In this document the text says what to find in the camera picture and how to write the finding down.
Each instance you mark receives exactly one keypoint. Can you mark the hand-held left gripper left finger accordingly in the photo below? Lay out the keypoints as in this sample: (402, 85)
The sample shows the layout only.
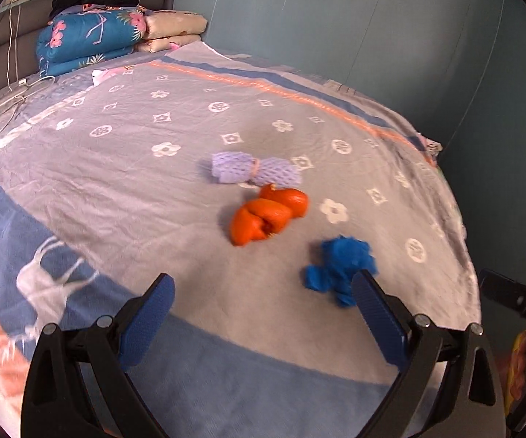
(146, 319)

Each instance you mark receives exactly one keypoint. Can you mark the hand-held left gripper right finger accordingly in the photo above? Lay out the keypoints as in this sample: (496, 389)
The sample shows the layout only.
(379, 321)

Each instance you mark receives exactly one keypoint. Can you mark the orange snack bag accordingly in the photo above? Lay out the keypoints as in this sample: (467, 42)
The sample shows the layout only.
(516, 365)

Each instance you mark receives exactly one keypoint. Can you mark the floral bed sheet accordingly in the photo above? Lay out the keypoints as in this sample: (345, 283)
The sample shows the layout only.
(429, 148)

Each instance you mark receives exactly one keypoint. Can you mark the purple foam fruit net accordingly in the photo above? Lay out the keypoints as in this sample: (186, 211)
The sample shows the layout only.
(244, 169)

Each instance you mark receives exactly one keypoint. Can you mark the white pink paper scrap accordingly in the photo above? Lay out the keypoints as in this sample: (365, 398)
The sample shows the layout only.
(105, 76)

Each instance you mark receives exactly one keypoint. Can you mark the blue floral folded quilt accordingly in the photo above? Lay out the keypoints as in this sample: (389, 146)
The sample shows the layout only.
(89, 32)

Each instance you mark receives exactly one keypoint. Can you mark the beige folded quilt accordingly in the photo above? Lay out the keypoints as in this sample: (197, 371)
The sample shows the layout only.
(176, 25)

